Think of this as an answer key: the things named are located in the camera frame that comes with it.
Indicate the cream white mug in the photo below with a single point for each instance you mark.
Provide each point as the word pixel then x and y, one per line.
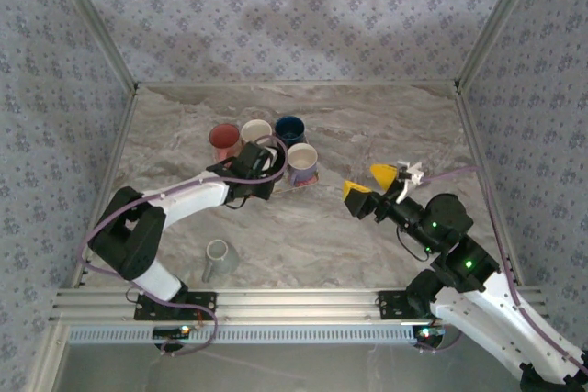
pixel 256 131

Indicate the purple mug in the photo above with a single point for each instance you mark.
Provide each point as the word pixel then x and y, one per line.
pixel 301 160

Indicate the dark blue mug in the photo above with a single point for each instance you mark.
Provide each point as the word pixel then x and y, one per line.
pixel 290 130

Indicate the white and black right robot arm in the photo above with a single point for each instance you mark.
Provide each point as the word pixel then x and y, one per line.
pixel 500 318

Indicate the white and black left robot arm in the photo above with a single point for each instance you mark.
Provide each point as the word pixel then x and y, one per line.
pixel 193 192

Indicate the pink mug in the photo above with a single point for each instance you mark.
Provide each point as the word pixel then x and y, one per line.
pixel 224 137

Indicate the grey mug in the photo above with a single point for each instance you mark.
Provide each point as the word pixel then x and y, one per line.
pixel 220 259

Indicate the thin aluminium edge strip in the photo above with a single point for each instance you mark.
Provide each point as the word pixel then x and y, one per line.
pixel 298 84

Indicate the small circuit board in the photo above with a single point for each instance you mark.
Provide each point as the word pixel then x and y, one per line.
pixel 429 332
pixel 170 332

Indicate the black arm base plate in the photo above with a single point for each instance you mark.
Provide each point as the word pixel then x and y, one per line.
pixel 147 310
pixel 390 307

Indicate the aluminium table edge rail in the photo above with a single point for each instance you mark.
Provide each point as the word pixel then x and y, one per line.
pixel 471 126
pixel 121 135

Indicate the wide aluminium extrusion rail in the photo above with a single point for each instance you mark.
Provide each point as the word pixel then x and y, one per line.
pixel 298 307

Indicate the aluminium corner post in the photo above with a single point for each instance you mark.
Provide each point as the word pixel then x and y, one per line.
pixel 102 27
pixel 497 20

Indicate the aluminium frame leg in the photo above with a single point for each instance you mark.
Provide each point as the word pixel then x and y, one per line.
pixel 50 360

